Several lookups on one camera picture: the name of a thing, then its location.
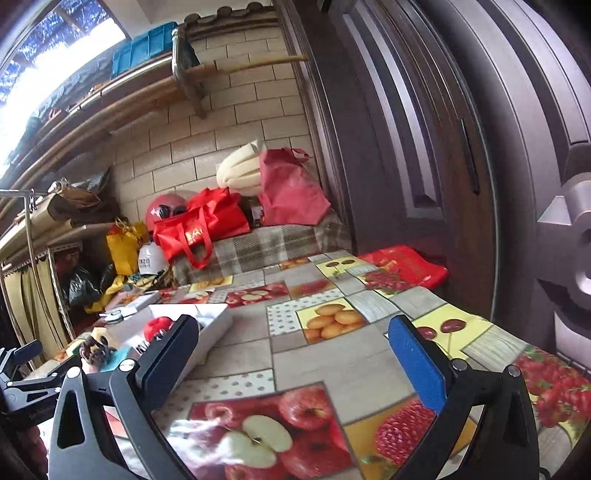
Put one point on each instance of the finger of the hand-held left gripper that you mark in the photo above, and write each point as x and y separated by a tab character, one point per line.
21	355
46	381

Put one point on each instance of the dusty red fabric bag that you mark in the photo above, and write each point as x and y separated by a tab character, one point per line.
291	189

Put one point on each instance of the cream ribbed cushion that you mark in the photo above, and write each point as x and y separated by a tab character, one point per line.
240	168

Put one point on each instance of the wooden stick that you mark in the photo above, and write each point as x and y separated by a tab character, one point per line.
258	64

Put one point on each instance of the grey embossed door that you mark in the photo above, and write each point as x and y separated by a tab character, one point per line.
531	138

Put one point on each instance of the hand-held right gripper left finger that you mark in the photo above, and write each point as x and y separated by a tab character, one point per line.
170	355

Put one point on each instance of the fruit print tablecloth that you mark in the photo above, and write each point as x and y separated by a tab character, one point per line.
323	360

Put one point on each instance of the white helmet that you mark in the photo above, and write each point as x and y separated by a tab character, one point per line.
152	261

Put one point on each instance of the bright window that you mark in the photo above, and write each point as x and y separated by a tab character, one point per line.
41	69

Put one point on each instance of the white flat carton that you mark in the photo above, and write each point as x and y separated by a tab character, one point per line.
138	302

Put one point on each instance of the green sponge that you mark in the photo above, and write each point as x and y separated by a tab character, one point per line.
72	349

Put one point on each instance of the brown paper bag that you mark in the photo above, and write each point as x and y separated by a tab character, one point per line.
78	203

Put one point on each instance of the yellow shopping bag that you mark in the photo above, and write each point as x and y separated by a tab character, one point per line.
122	249

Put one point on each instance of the teal sponge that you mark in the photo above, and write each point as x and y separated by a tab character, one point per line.
113	362

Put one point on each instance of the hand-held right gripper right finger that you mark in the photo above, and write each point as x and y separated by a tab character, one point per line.
418	364

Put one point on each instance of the yellow curtain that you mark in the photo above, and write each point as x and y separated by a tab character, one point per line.
32	304

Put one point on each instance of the flat red printed bag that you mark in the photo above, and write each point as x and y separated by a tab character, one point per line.
406	267

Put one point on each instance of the red soft ball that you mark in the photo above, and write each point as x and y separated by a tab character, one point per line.
157	327

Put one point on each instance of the metal shelf bracket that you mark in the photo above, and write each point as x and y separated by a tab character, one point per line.
187	74

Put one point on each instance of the wooden wall shelf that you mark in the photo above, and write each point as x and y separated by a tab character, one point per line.
92	138

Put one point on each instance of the white cardboard box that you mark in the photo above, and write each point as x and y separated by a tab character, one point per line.
212	327

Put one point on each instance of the black plastic bag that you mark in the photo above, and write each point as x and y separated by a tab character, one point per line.
85	286

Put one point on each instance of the blue plastic crate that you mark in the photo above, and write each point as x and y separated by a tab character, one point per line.
143	50

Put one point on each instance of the brown panelled door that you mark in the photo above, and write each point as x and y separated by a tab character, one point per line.
392	138

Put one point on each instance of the glossy red tote bag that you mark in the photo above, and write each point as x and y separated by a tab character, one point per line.
217	217

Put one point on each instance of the red helmet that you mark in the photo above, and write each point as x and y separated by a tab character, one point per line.
159	207

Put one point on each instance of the brown plaid blanket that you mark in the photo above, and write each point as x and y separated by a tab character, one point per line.
268	244

